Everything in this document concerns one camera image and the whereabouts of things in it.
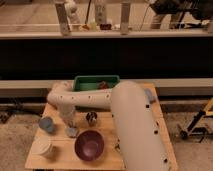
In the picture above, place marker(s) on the light blue towel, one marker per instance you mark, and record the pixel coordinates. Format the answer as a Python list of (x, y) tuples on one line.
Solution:
[(72, 132)]

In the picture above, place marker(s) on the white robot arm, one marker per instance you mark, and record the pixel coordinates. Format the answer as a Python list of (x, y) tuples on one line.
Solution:
[(141, 145)]

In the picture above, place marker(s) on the small blue cup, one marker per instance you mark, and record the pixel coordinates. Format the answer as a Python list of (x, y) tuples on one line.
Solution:
[(46, 124)]

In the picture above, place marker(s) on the white cup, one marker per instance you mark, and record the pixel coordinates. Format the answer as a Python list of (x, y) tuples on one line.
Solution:
[(42, 146)]

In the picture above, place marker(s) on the dark grape bunch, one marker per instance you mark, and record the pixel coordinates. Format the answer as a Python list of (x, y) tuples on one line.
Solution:
[(103, 85)]

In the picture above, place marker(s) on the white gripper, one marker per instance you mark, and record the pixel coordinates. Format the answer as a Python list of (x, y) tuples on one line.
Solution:
[(67, 114)]

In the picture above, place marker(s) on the wooden table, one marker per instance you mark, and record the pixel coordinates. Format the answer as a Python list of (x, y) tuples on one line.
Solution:
[(63, 157)]

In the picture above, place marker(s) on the small metal cup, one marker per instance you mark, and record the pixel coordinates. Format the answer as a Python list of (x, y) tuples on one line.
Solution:
[(91, 118)]

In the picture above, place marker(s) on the green plastic tray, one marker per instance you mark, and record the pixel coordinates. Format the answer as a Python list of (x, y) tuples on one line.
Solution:
[(90, 82)]

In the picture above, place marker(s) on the purple bowl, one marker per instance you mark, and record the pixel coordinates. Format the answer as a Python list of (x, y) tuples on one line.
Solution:
[(89, 145)]

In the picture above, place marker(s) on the blue sponge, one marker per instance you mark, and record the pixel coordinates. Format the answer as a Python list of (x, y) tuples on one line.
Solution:
[(150, 96)]

